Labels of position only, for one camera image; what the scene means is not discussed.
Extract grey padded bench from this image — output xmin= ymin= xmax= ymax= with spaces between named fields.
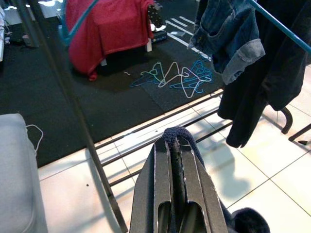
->
xmin=0 ymin=113 xmax=49 ymax=233

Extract black metal clothes rack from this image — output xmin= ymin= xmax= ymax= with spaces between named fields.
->
xmin=17 ymin=0 xmax=311 ymax=233

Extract navy printed t-shirt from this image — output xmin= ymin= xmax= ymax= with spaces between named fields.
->
xmin=162 ymin=126 xmax=271 ymax=233

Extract black garment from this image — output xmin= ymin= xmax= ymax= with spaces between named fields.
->
xmin=217 ymin=0 xmax=309 ymax=149

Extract white wire hanger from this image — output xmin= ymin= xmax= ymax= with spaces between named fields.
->
xmin=179 ymin=67 xmax=212 ymax=99
xmin=157 ymin=62 xmax=181 ymax=88

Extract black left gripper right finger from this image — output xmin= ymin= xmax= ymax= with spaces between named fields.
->
xmin=175 ymin=145 xmax=229 ymax=233

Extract black box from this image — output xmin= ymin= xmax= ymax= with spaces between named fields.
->
xmin=150 ymin=29 xmax=169 ymax=44

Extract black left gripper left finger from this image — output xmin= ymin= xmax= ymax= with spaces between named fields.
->
xmin=129 ymin=138 xmax=178 ymax=233

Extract mint green wire hanger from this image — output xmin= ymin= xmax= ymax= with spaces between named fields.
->
xmin=140 ymin=62 xmax=163 ymax=83

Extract white string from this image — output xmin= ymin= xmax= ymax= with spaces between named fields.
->
xmin=25 ymin=124 xmax=45 ymax=156

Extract black studded pad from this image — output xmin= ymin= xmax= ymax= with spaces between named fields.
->
xmin=146 ymin=1 xmax=166 ymax=29

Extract blue denim shorts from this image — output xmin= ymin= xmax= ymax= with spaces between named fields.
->
xmin=188 ymin=0 xmax=266 ymax=85

